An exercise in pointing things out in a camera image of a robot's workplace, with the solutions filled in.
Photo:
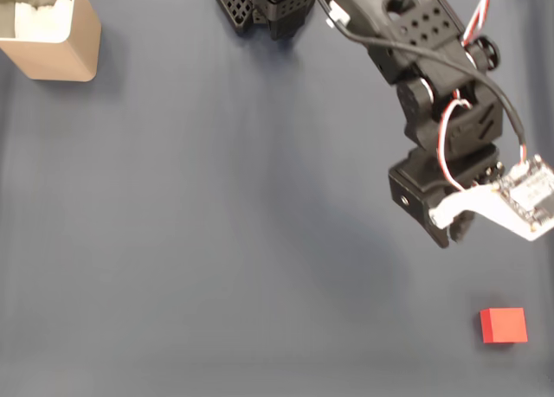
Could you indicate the red cube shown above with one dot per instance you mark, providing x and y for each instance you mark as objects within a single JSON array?
[{"x": 506, "y": 325}]

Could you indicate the tan open box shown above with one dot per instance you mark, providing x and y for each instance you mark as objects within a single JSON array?
[{"x": 56, "y": 62}]

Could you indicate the grey table mat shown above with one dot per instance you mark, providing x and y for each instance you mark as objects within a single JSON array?
[{"x": 216, "y": 241}]

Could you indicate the white foam padding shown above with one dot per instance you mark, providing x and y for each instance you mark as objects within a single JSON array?
[{"x": 41, "y": 23}]

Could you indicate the camera board on white mount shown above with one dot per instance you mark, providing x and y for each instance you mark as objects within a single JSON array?
[{"x": 523, "y": 198}]

